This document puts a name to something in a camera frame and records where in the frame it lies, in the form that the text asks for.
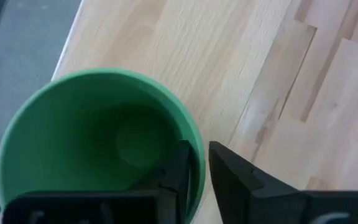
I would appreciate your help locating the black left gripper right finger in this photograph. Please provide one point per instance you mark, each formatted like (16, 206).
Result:
(259, 202)

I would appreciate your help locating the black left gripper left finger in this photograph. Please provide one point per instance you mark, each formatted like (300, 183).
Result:
(104, 207)

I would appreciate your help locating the green plastic cup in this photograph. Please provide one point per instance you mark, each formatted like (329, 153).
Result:
(73, 140)

